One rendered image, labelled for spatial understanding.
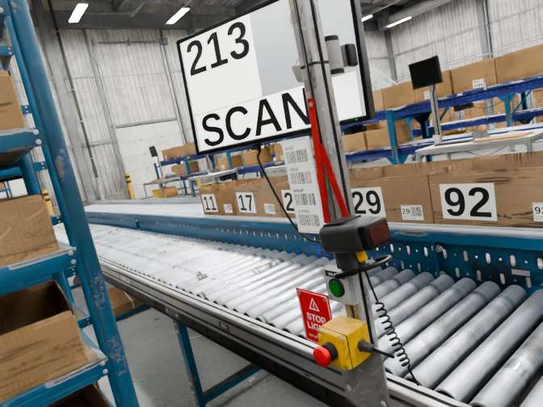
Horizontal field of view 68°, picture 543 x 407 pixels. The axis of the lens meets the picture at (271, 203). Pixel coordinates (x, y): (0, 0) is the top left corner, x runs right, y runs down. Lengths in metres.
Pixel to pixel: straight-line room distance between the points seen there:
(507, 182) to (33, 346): 1.14
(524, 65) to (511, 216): 4.82
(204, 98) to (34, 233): 0.53
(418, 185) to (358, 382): 0.70
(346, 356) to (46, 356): 0.51
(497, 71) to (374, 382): 5.50
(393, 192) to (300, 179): 0.66
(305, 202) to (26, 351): 0.55
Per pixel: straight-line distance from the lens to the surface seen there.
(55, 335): 0.78
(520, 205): 1.26
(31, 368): 0.80
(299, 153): 0.80
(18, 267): 0.73
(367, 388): 0.91
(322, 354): 0.79
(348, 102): 0.86
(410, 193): 1.40
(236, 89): 1.01
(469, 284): 1.29
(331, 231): 0.70
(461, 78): 6.33
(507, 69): 6.08
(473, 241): 1.27
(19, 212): 0.76
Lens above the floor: 1.25
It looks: 9 degrees down
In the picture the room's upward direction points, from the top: 12 degrees counter-clockwise
